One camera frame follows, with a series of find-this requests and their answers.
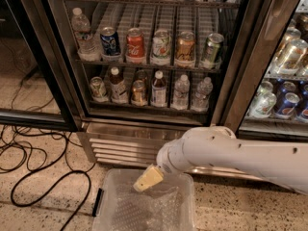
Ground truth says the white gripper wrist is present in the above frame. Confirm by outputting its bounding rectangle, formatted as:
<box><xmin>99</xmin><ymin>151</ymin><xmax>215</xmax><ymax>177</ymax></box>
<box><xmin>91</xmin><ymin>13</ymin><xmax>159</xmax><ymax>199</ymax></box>
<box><xmin>133</xmin><ymin>154</ymin><xmax>174</xmax><ymax>192</ymax></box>

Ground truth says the orange soda can front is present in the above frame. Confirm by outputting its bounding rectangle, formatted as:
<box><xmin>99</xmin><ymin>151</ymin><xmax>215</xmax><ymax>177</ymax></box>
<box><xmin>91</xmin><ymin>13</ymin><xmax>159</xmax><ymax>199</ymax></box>
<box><xmin>131</xmin><ymin>80</ymin><xmax>147</xmax><ymax>106</ymax></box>

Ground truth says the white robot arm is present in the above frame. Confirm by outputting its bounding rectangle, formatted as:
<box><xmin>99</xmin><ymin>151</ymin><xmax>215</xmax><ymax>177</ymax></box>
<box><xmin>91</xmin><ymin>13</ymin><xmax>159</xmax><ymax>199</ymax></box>
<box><xmin>134</xmin><ymin>126</ymin><xmax>308</xmax><ymax>194</ymax></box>

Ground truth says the clear water bottle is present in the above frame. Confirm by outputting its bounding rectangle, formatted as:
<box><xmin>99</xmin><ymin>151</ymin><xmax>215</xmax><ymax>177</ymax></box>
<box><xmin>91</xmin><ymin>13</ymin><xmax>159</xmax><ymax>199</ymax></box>
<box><xmin>171</xmin><ymin>74</ymin><xmax>190</xmax><ymax>110</ymax></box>
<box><xmin>191</xmin><ymin>77</ymin><xmax>213</xmax><ymax>112</ymax></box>

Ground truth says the green white can bottom shelf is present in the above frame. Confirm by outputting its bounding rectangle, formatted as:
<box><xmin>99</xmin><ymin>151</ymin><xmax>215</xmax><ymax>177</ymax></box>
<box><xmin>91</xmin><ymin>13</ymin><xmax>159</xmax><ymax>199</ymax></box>
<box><xmin>90</xmin><ymin>76</ymin><xmax>108</xmax><ymax>102</ymax></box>

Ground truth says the orange soda can behind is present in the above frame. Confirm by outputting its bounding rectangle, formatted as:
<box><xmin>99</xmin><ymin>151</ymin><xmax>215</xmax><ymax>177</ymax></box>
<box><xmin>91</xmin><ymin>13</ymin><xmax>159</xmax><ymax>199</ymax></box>
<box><xmin>135</xmin><ymin>69</ymin><xmax>148</xmax><ymax>85</ymax></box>

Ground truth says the stainless steel fridge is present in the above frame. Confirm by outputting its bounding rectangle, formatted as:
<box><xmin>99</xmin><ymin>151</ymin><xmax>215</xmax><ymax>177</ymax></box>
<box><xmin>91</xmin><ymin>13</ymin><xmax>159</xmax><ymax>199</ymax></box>
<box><xmin>13</xmin><ymin>0</ymin><xmax>308</xmax><ymax>182</ymax></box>

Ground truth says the orange brown soda can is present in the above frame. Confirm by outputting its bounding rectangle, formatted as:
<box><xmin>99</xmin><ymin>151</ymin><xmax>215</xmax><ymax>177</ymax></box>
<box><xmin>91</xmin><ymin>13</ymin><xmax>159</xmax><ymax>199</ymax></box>
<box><xmin>174</xmin><ymin>31</ymin><xmax>195</xmax><ymax>67</ymax></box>

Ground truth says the white green can right fridge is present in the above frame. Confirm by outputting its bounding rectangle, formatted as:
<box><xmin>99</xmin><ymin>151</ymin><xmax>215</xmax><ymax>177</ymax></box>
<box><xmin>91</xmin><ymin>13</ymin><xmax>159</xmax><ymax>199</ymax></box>
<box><xmin>248</xmin><ymin>81</ymin><xmax>277</xmax><ymax>118</ymax></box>

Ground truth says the white green soda can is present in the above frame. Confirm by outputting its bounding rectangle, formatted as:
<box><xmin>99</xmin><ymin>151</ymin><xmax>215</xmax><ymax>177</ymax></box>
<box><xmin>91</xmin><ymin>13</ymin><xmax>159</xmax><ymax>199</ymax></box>
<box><xmin>150</xmin><ymin>29</ymin><xmax>170</xmax><ymax>65</ymax></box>

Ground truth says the closed right fridge door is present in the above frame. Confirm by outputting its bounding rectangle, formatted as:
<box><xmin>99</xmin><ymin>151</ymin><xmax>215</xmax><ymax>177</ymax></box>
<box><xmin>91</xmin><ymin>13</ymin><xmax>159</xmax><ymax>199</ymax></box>
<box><xmin>212</xmin><ymin>0</ymin><xmax>308</xmax><ymax>141</ymax></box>

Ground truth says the red coca cola can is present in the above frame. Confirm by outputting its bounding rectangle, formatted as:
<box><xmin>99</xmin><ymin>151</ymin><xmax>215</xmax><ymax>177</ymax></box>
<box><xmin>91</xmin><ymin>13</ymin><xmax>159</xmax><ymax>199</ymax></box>
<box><xmin>126</xmin><ymin>28</ymin><xmax>145</xmax><ymax>64</ymax></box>

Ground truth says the clear water bottle middle shelf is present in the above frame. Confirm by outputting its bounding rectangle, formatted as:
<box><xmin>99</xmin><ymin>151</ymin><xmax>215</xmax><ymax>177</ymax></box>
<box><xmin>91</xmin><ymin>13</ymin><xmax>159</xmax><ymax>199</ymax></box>
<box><xmin>71</xmin><ymin>8</ymin><xmax>100</xmax><ymax>62</ymax></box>

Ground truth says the blue pepsi can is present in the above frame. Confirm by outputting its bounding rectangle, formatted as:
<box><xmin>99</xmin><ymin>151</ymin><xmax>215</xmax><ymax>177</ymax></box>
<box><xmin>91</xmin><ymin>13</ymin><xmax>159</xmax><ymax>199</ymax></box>
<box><xmin>100</xmin><ymin>26</ymin><xmax>121</xmax><ymax>62</ymax></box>

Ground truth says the open glass fridge door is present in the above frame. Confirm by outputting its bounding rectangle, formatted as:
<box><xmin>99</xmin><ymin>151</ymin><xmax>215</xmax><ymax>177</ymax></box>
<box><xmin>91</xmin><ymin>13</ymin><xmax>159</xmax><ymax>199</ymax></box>
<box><xmin>0</xmin><ymin>0</ymin><xmax>81</xmax><ymax>132</ymax></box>

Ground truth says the blue pepsi can right fridge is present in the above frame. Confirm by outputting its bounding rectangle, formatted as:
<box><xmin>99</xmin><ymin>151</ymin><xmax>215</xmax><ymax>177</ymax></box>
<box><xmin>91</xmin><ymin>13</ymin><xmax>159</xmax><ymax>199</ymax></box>
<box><xmin>273</xmin><ymin>92</ymin><xmax>300</xmax><ymax>119</ymax></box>

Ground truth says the silver can right fridge upper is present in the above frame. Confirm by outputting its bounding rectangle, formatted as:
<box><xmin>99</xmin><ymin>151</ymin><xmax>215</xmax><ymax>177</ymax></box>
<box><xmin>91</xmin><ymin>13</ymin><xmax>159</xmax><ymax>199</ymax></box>
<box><xmin>272</xmin><ymin>39</ymin><xmax>308</xmax><ymax>75</ymax></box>

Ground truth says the clear plastic bin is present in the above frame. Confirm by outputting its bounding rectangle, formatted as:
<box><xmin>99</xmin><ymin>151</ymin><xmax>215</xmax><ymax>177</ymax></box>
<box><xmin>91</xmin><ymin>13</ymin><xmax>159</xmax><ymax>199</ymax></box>
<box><xmin>91</xmin><ymin>169</ymin><xmax>196</xmax><ymax>231</ymax></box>

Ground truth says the bubble wrap sheet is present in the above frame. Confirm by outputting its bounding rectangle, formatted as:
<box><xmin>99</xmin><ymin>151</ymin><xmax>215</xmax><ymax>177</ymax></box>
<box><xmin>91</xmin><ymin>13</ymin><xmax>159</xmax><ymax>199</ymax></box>
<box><xmin>110</xmin><ymin>185</ymin><xmax>182</xmax><ymax>231</ymax></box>

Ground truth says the clear water bottle bottom right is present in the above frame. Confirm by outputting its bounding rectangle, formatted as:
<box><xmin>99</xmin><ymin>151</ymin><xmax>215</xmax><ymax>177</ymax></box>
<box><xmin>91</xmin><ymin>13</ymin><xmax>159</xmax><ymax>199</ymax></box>
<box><xmin>191</xmin><ymin>77</ymin><xmax>213</xmax><ymax>112</ymax></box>

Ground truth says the dark tea bottle purple label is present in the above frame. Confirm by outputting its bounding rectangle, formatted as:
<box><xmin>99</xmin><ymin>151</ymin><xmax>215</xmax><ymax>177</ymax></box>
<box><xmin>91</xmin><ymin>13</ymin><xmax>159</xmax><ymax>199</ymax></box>
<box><xmin>151</xmin><ymin>70</ymin><xmax>167</xmax><ymax>107</ymax></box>

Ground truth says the brown tea bottle left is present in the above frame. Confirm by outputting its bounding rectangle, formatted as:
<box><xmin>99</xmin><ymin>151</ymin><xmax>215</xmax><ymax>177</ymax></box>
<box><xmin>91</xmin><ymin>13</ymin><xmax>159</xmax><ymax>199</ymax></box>
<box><xmin>109</xmin><ymin>66</ymin><xmax>128</xmax><ymax>104</ymax></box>

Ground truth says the black cable on floor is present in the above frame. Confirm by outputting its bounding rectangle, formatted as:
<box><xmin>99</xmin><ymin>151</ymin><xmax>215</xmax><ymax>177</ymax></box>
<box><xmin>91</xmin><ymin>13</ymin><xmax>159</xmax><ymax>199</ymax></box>
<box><xmin>0</xmin><ymin>41</ymin><xmax>96</xmax><ymax>231</ymax></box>

